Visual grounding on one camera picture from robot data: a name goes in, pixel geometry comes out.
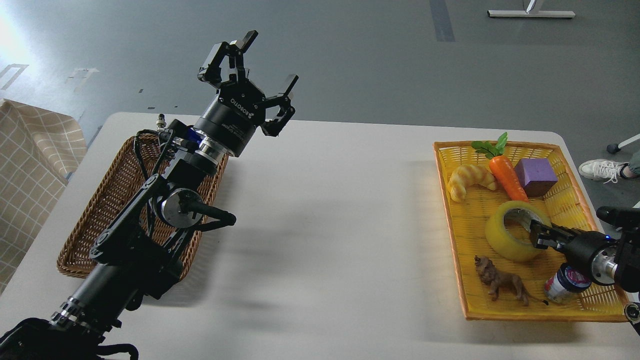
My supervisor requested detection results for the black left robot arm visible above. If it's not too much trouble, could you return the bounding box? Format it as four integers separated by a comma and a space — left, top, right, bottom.
1, 30, 298, 360

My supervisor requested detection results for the brown toy lion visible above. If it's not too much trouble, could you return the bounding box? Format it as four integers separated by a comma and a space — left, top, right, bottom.
473, 255, 549, 306

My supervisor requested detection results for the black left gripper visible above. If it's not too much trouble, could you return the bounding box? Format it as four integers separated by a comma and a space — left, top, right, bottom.
192, 30, 300, 158

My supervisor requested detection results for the brown wicker basket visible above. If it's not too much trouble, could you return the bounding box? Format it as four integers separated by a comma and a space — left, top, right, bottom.
56, 134, 229, 281

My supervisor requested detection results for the white stand base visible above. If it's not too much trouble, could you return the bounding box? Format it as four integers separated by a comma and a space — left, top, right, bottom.
486, 0, 576, 19

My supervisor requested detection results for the yellow plastic basket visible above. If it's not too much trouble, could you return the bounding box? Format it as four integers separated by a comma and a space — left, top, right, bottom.
434, 141, 636, 322

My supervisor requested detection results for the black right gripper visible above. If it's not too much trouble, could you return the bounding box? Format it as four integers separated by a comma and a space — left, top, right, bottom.
530, 219, 618, 283

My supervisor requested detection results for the small jar with dark lid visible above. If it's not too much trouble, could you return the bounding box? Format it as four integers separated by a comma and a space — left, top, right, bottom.
542, 262, 592, 305

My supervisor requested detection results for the toy croissant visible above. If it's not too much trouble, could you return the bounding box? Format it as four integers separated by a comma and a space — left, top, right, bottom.
446, 164, 498, 203

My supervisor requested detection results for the white office chair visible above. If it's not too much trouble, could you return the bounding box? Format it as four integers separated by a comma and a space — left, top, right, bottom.
606, 133, 640, 154

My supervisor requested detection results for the white sneaker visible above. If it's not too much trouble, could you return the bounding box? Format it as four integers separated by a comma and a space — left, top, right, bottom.
578, 159, 629, 183

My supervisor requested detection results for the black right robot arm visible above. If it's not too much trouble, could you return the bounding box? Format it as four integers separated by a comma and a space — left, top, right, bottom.
529, 206, 640, 293

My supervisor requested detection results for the toy carrot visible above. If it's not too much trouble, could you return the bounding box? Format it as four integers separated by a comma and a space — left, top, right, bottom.
471, 132, 530, 203

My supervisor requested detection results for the purple foam cube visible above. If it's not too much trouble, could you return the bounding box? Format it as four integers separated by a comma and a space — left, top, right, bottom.
515, 158, 559, 198

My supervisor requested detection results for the grey trouser leg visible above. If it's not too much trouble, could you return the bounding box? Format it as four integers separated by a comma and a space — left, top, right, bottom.
622, 150, 640, 179

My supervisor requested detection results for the yellow tape roll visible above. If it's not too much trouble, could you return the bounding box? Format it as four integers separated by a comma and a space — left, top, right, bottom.
485, 200, 552, 263

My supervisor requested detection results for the beige checkered cloth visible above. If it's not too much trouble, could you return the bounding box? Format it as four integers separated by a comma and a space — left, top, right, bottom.
0, 99, 87, 290

